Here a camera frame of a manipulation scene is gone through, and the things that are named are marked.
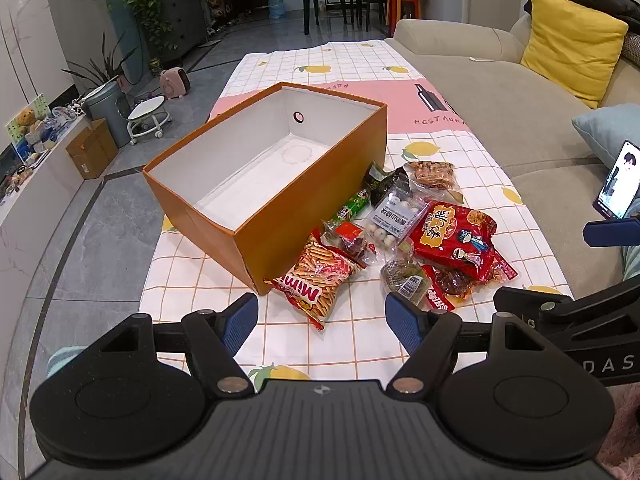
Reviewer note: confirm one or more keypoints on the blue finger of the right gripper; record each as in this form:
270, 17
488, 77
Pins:
612, 233

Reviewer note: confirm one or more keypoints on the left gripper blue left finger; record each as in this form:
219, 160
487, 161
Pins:
237, 322

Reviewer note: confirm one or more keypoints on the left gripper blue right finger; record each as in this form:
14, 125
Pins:
405, 320

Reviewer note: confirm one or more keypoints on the clear pack dark snack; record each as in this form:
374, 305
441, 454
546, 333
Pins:
404, 275

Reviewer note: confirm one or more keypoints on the red dried meat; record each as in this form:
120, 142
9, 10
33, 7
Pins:
449, 286

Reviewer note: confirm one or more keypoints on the Mimi shrimp stick bag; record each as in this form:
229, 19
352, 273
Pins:
312, 284

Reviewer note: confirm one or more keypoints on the red spicy snack bag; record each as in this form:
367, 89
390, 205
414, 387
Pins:
457, 237

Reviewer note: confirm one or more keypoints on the white ball candy bag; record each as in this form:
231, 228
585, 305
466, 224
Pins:
392, 218

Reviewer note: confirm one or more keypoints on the green sausage snack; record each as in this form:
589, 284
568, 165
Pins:
350, 209

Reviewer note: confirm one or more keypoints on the dark seaweed snack pack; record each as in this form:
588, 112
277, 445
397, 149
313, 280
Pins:
378, 182

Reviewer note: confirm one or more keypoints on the brown peanut vacuum pack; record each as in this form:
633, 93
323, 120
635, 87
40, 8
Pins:
435, 180

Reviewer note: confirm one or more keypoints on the clear pack red label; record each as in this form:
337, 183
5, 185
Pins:
352, 240

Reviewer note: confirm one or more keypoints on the smartphone with lit screen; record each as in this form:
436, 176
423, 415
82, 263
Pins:
621, 185

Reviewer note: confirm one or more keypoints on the lemon pattern checkered mat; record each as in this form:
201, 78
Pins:
356, 342

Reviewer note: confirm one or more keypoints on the light blue cushion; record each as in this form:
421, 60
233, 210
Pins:
606, 129

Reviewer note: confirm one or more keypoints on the orange cardboard storage box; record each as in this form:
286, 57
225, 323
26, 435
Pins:
250, 185

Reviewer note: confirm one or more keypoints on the beige sofa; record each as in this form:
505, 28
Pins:
525, 123

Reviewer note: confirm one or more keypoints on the yellow cushion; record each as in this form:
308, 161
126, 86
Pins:
575, 47

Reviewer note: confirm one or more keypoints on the black jacket on sofa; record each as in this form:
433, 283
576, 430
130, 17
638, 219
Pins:
585, 0

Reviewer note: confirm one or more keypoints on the brown cardboard box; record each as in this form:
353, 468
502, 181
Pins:
93, 149

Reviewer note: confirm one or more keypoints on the white round rolling stool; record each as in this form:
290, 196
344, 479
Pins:
148, 117

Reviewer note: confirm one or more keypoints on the white TV console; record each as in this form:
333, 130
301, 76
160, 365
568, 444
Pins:
30, 216

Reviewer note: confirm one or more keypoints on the pink small heater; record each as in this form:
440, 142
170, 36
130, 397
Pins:
174, 83

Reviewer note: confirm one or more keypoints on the grey green plant pot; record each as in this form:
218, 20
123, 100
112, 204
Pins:
109, 102

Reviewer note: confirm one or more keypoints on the orange stool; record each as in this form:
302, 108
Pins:
397, 10

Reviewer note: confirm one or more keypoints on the blue water bottle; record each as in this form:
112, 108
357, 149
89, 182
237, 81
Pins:
276, 9

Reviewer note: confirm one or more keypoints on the dark drawer cabinet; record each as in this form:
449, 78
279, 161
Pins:
188, 27

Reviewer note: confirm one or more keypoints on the teddy bear picture frame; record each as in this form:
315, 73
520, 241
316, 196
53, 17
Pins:
24, 123

